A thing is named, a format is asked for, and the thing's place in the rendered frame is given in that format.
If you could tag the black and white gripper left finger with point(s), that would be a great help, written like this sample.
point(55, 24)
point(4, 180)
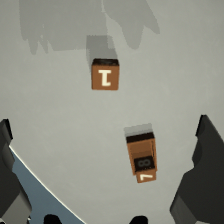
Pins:
point(15, 207)

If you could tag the orange wooden tray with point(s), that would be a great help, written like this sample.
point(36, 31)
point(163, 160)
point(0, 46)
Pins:
point(141, 145)

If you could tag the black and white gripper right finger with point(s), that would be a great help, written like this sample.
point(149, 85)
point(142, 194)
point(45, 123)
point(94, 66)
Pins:
point(200, 196)

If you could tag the brown number cube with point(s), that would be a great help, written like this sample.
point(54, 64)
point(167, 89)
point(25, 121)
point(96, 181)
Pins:
point(145, 169)
point(105, 74)

